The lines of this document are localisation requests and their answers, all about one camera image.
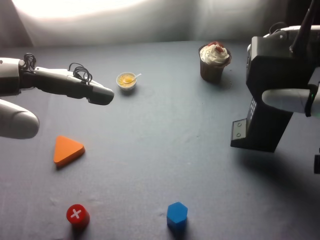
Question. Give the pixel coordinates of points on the blue hexagon block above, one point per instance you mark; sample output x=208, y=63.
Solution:
x=177, y=215

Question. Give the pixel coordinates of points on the orange triangle block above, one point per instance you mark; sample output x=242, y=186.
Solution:
x=66, y=151

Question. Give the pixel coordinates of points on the grey table cloth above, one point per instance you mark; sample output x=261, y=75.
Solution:
x=155, y=155

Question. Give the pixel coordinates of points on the red cylinder block white cross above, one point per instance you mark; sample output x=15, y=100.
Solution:
x=77, y=216

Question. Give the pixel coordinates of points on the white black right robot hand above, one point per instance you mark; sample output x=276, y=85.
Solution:
x=285, y=100

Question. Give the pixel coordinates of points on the white backdrop curtain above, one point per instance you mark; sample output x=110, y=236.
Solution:
x=150, y=22

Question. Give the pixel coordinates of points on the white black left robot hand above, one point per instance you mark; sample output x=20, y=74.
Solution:
x=62, y=82

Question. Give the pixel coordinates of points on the toy cupcake with white frosting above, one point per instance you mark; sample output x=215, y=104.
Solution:
x=213, y=65

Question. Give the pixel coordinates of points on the toy bowl of yellow soup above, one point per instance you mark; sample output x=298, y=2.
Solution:
x=126, y=81

